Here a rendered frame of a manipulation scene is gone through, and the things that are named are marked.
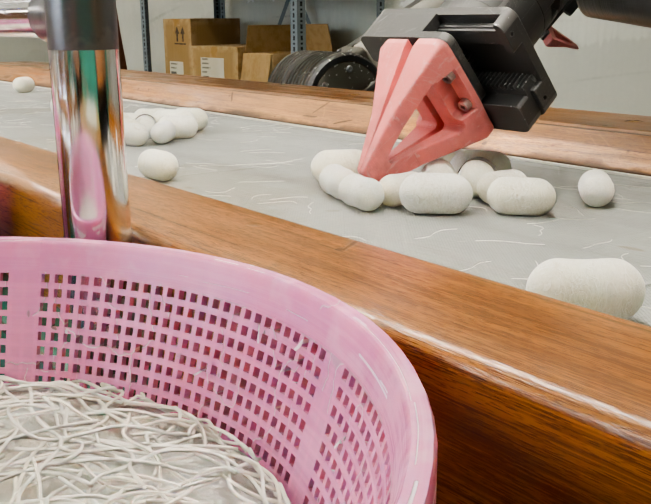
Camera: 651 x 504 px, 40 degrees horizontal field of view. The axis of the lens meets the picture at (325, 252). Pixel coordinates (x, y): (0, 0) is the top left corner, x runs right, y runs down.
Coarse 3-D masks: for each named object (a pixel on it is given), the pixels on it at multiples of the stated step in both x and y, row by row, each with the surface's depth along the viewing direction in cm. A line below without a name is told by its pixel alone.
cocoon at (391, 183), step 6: (390, 174) 47; (396, 174) 47; (402, 174) 47; (408, 174) 47; (384, 180) 47; (390, 180) 47; (396, 180) 47; (402, 180) 47; (384, 186) 47; (390, 186) 46; (396, 186) 46; (384, 192) 47; (390, 192) 46; (396, 192) 46; (384, 198) 47; (390, 198) 47; (396, 198) 47; (390, 204) 47; (396, 204) 47; (402, 204) 47
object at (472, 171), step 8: (472, 160) 50; (480, 160) 50; (464, 168) 49; (472, 168) 49; (480, 168) 49; (488, 168) 49; (464, 176) 49; (472, 176) 48; (480, 176) 48; (472, 184) 49
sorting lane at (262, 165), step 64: (0, 128) 84; (256, 128) 82; (320, 128) 80; (192, 192) 52; (256, 192) 52; (320, 192) 52; (576, 192) 51; (640, 192) 51; (448, 256) 38; (512, 256) 37; (576, 256) 37; (640, 256) 37; (640, 320) 29
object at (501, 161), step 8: (464, 152) 53; (472, 152) 53; (480, 152) 52; (488, 152) 52; (496, 152) 52; (456, 160) 53; (464, 160) 52; (496, 160) 52; (504, 160) 52; (456, 168) 53; (496, 168) 52; (504, 168) 52
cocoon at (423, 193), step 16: (416, 176) 45; (432, 176) 45; (448, 176) 45; (400, 192) 45; (416, 192) 45; (432, 192) 44; (448, 192) 44; (464, 192) 44; (416, 208) 45; (432, 208) 45; (448, 208) 45; (464, 208) 45
